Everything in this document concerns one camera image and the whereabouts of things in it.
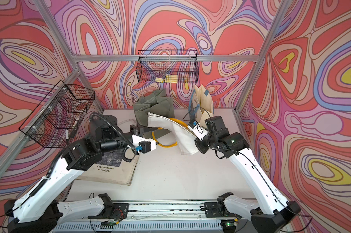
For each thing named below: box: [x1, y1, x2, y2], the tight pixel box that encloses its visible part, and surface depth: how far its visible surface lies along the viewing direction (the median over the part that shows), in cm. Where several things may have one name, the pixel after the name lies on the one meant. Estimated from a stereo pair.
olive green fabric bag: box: [133, 88, 176, 139], surface depth 88 cm
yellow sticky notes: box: [155, 73, 179, 84], surface depth 86 cm
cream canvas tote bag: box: [75, 150, 140, 186], surface depth 87 cm
